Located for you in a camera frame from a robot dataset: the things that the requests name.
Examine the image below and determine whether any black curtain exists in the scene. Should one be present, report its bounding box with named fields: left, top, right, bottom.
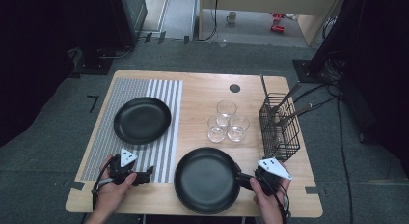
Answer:
left=337, top=0, right=409, bottom=177
left=0, top=0, right=123, bottom=148

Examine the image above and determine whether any beige wooden cabinet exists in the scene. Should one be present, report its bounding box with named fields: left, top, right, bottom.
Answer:
left=198, top=0, right=346, bottom=47

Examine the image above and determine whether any black wire cutlery basket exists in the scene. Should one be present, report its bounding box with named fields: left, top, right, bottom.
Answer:
left=258, top=74, right=302, bottom=163

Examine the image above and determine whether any black stand base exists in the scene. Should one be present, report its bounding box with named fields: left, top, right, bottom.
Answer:
left=292, top=58, right=329, bottom=84
left=70, top=47, right=114, bottom=76

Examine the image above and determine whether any person's right hand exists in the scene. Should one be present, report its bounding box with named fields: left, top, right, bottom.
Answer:
left=249, top=178, right=292, bottom=224

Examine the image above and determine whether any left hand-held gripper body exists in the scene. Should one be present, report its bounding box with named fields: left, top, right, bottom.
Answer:
left=107, top=148, right=143, bottom=187

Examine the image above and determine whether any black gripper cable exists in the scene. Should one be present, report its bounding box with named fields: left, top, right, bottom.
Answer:
left=273, top=184, right=292, bottom=224
left=91, top=156, right=114, bottom=212

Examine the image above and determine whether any grey striped placemat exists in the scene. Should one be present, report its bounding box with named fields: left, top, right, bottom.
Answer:
left=80, top=77, right=184, bottom=184

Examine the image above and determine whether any clear drinking glass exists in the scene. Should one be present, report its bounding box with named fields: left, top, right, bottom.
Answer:
left=227, top=114, right=251, bottom=143
left=206, top=115, right=228, bottom=144
left=216, top=99, right=238, bottom=127

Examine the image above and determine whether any black plate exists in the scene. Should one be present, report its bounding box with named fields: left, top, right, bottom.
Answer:
left=173, top=147, right=241, bottom=215
left=113, top=96, right=173, bottom=146

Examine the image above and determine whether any grey cable loop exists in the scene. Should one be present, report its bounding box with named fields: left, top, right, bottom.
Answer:
left=95, top=44, right=134, bottom=60

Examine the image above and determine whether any white cable bundle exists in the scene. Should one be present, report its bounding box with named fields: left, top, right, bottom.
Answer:
left=322, top=15, right=338, bottom=39

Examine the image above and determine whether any dark metal cabinet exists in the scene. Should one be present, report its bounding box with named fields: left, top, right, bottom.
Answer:
left=120, top=0, right=149, bottom=48

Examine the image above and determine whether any black hanging cable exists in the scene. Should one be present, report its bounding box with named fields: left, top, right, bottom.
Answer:
left=197, top=0, right=220, bottom=42

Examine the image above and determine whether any long black floor cable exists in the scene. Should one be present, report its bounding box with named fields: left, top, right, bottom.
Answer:
left=334, top=88, right=355, bottom=224

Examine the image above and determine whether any person's left hand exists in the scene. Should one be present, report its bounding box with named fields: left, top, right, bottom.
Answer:
left=94, top=154, right=138, bottom=216

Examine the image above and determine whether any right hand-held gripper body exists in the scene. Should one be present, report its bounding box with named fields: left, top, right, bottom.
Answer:
left=253, top=156, right=294, bottom=197

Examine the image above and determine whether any grey-handled utensil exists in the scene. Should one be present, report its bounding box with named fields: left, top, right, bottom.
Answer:
left=279, top=102, right=314, bottom=126
left=271, top=83, right=302, bottom=117

